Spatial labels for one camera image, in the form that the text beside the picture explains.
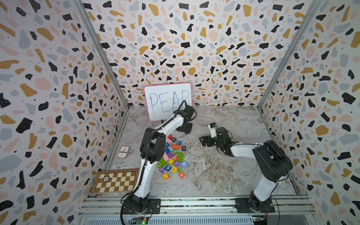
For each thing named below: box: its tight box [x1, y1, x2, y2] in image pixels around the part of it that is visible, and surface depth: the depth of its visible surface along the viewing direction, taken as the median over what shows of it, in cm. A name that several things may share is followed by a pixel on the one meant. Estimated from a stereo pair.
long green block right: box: [178, 152, 184, 163], surface depth 94 cm
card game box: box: [117, 145, 131, 160], surface depth 94 cm
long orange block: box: [171, 144, 182, 150], surface depth 99 cm
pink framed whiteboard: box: [143, 82, 193, 122], surface depth 107 cm
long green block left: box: [159, 157, 168, 167], surface depth 90 cm
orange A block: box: [178, 172, 187, 180], surface depth 86 cm
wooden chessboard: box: [91, 168, 140, 194], surface depth 81 cm
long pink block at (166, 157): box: [162, 152, 170, 163], surface depth 92 cm
